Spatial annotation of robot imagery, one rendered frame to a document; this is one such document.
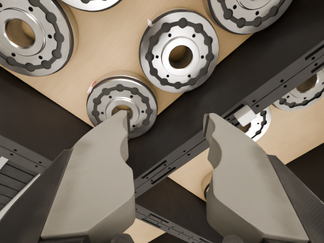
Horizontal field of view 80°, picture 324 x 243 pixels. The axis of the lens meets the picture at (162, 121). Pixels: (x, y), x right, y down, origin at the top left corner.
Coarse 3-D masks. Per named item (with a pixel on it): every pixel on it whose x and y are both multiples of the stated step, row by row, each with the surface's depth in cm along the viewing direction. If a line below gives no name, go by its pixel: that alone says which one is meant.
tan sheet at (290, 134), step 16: (272, 112) 35; (288, 112) 35; (304, 112) 36; (320, 112) 36; (272, 128) 37; (288, 128) 37; (304, 128) 38; (320, 128) 38; (272, 144) 39; (288, 144) 40; (304, 144) 40; (320, 144) 41; (192, 160) 40; (288, 160) 43; (176, 176) 42; (192, 176) 43; (192, 192) 46
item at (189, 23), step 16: (176, 16) 22; (192, 16) 22; (160, 32) 23; (176, 32) 23; (192, 32) 23; (208, 32) 23; (144, 48) 24; (160, 48) 24; (208, 48) 25; (144, 64) 25; (160, 64) 25; (208, 64) 26; (160, 80) 26; (176, 80) 26; (192, 80) 27
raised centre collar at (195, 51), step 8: (176, 40) 23; (184, 40) 23; (192, 40) 23; (168, 48) 23; (192, 48) 24; (168, 56) 24; (192, 56) 24; (168, 64) 24; (192, 64) 25; (168, 72) 25; (176, 72) 25; (184, 72) 25
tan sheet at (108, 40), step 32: (128, 0) 23; (160, 0) 24; (192, 0) 24; (32, 32) 24; (96, 32) 25; (128, 32) 25; (224, 32) 27; (96, 64) 27; (128, 64) 28; (64, 96) 30; (160, 96) 31
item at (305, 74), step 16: (320, 64) 20; (288, 80) 20; (304, 80) 20; (272, 96) 21; (256, 112) 22; (208, 144) 24; (176, 160) 25; (160, 176) 27; (144, 208) 31; (176, 224) 34; (208, 240) 39
